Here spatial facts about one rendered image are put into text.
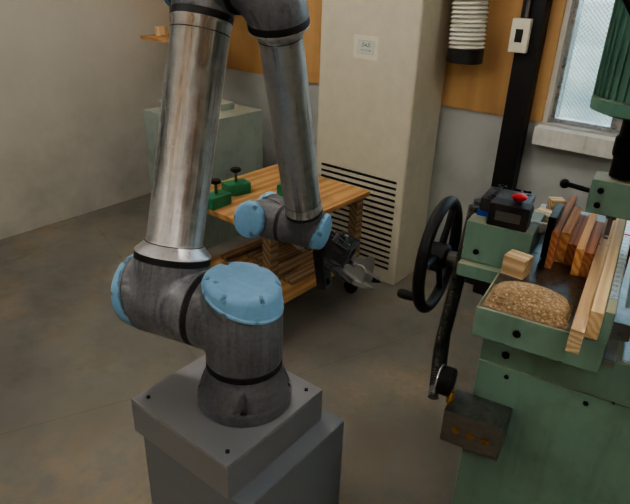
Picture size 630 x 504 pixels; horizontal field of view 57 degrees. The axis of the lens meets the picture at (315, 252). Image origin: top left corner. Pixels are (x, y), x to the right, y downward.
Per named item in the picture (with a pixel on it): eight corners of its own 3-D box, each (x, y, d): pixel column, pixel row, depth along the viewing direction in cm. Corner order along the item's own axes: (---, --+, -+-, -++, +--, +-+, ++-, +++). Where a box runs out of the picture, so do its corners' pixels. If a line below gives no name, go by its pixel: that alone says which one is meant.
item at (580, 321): (608, 215, 142) (612, 199, 140) (617, 216, 141) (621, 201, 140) (564, 350, 90) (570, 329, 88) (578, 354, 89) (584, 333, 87)
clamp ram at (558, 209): (519, 235, 128) (527, 197, 124) (554, 243, 125) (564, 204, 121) (510, 250, 121) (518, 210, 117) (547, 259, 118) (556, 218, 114)
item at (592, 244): (589, 242, 127) (595, 220, 125) (598, 244, 126) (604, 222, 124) (577, 276, 112) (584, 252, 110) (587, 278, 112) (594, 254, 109)
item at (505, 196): (487, 202, 130) (491, 178, 128) (538, 212, 126) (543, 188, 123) (471, 221, 120) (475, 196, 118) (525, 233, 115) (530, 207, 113)
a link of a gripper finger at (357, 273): (374, 279, 142) (346, 256, 145) (365, 296, 145) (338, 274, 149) (381, 275, 144) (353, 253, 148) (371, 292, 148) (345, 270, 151)
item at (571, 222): (567, 232, 131) (573, 205, 128) (575, 234, 131) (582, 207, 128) (554, 261, 118) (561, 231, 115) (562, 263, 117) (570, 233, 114)
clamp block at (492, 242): (478, 235, 136) (485, 199, 132) (538, 249, 130) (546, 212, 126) (459, 259, 124) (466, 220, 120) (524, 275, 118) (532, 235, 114)
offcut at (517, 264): (530, 274, 113) (534, 255, 111) (521, 280, 110) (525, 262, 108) (508, 266, 115) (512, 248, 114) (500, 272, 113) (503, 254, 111)
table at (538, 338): (500, 216, 155) (504, 195, 153) (626, 243, 142) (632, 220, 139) (420, 319, 108) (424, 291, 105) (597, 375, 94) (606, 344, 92)
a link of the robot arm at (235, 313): (259, 389, 105) (259, 306, 97) (181, 363, 111) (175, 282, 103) (296, 345, 118) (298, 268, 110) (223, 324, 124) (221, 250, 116)
